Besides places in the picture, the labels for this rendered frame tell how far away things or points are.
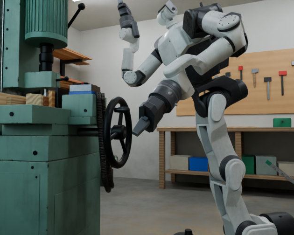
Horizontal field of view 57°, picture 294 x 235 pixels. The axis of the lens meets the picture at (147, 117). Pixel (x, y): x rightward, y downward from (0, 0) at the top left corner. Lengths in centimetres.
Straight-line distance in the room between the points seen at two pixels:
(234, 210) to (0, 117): 115
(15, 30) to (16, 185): 66
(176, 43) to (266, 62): 307
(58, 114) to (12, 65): 37
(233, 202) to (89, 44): 439
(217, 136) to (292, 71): 299
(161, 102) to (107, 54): 433
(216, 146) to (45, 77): 87
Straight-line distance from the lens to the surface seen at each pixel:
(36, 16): 128
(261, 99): 422
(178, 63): 91
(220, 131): 142
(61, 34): 127
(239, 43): 100
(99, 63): 516
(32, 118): 92
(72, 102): 111
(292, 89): 426
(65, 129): 108
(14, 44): 133
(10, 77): 130
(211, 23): 113
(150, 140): 455
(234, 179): 144
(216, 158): 143
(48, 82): 123
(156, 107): 80
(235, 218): 155
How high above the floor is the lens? 82
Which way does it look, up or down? 3 degrees up
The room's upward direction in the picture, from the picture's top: straight up
